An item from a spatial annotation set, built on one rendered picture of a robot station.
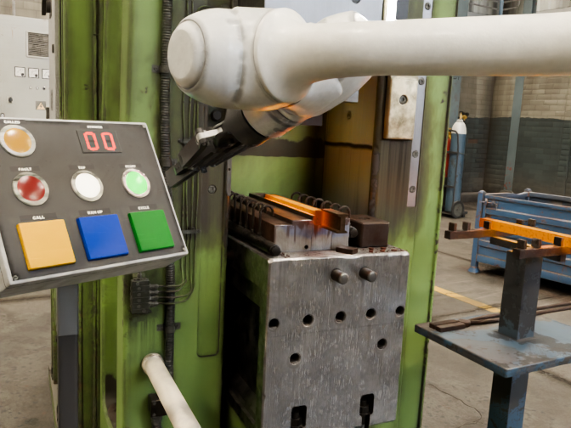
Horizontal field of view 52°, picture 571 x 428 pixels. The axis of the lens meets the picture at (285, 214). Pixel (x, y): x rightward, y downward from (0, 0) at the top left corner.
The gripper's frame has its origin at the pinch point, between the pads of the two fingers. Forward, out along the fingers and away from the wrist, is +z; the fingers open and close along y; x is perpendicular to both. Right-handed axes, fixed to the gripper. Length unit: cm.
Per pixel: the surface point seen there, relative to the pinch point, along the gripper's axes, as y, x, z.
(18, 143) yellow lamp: -20.1, 11.6, 12.7
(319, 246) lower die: 46, -15, 14
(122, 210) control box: -4.5, -1.4, 13.1
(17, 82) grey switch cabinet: 210, 282, 419
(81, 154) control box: -9.3, 9.6, 13.1
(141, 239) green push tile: -3.0, -7.4, 12.4
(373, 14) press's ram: 56, 30, -18
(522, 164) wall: 919, 90, 234
